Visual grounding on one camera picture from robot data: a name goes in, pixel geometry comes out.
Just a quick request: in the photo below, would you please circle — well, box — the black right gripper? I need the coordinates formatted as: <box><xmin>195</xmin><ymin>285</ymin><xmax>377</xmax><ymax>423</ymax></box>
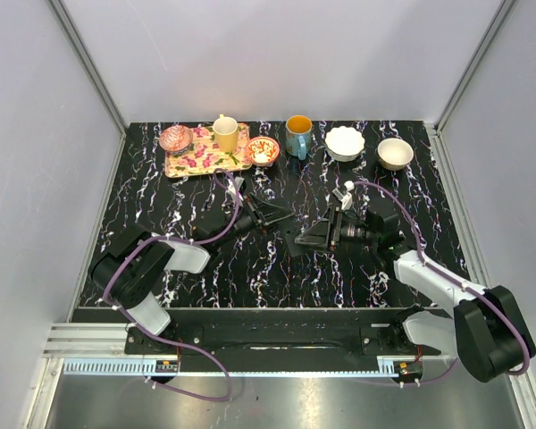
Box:
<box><xmin>295</xmin><ymin>203</ymin><xmax>379</xmax><ymax>254</ymax></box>

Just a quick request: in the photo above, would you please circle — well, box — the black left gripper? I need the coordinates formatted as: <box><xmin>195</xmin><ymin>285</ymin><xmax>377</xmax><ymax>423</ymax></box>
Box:
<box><xmin>215</xmin><ymin>193</ymin><xmax>296</xmax><ymax>249</ymax></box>

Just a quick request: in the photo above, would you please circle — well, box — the black remote control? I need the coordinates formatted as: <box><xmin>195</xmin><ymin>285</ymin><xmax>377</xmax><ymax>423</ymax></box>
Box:
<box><xmin>281</xmin><ymin>225</ymin><xmax>316</xmax><ymax>258</ymax></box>

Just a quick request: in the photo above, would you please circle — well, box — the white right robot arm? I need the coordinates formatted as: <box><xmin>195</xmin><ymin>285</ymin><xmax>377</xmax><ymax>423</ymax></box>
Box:
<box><xmin>294</xmin><ymin>205</ymin><xmax>536</xmax><ymax>383</ymax></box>

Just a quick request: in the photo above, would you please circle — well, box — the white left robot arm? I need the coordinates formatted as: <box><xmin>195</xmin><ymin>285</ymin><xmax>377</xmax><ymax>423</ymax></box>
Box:
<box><xmin>88</xmin><ymin>194</ymin><xmax>293</xmax><ymax>354</ymax></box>

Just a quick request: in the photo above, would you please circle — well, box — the orange patterned bowl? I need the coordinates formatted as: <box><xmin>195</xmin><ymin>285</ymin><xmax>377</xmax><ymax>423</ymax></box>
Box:
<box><xmin>245</xmin><ymin>136</ymin><xmax>280</xmax><ymax>167</ymax></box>

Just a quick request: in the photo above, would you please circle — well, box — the floral rectangular tray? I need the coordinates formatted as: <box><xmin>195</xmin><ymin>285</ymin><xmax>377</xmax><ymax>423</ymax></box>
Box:
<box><xmin>164</xmin><ymin>122</ymin><xmax>251</xmax><ymax>179</ymax></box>

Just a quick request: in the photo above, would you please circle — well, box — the yellow mug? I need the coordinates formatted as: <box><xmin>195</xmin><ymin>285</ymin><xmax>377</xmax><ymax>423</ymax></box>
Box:
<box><xmin>213</xmin><ymin>114</ymin><xmax>239</xmax><ymax>153</ymax></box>

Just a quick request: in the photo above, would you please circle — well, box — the blue mug orange inside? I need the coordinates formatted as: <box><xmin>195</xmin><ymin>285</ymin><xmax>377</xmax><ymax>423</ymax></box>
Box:
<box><xmin>285</xmin><ymin>115</ymin><xmax>313</xmax><ymax>160</ymax></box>

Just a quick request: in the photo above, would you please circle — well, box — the white scalloped bowl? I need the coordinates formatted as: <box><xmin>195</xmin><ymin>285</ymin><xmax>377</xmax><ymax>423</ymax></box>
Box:
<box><xmin>324</xmin><ymin>126</ymin><xmax>365</xmax><ymax>162</ymax></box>

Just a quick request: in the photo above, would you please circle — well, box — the cream floral bowl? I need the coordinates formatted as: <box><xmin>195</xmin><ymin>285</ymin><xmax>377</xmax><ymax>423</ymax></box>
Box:
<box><xmin>377</xmin><ymin>138</ymin><xmax>415</xmax><ymax>172</ymax></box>

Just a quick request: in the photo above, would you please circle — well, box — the pink patterned bowl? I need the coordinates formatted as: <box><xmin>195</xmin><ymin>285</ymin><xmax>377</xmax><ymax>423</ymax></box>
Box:
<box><xmin>159</xmin><ymin>125</ymin><xmax>193</xmax><ymax>156</ymax></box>

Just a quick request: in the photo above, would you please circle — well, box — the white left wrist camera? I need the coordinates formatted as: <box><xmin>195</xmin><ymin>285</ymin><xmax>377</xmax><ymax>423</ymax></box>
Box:
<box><xmin>227</xmin><ymin>177</ymin><xmax>246</xmax><ymax>207</ymax></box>

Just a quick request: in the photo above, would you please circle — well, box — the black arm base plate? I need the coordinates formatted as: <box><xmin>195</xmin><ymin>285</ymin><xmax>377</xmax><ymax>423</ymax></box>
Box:
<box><xmin>125</xmin><ymin>323</ymin><xmax>439</xmax><ymax>356</ymax></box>

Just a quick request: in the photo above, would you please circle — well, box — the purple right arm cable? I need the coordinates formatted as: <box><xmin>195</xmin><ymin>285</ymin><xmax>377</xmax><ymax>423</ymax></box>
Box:
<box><xmin>352</xmin><ymin>180</ymin><xmax>533</xmax><ymax>388</ymax></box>

